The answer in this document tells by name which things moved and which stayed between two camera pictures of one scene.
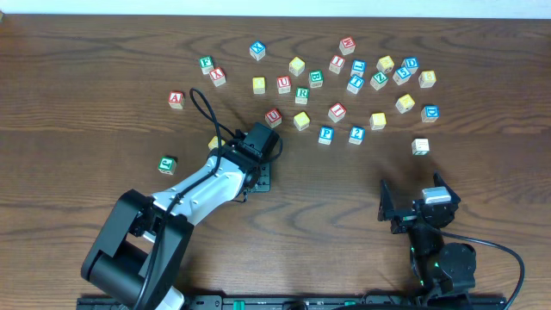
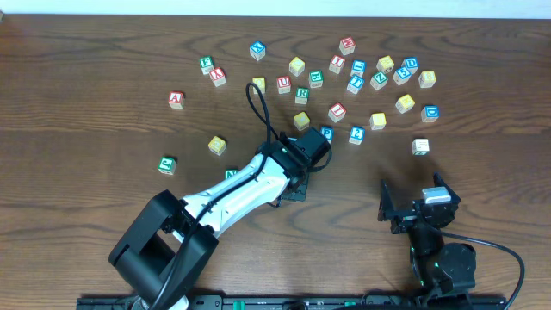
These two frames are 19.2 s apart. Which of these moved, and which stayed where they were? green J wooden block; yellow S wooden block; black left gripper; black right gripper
Moved: black left gripper
Stayed: black right gripper; green J wooden block; yellow S wooden block
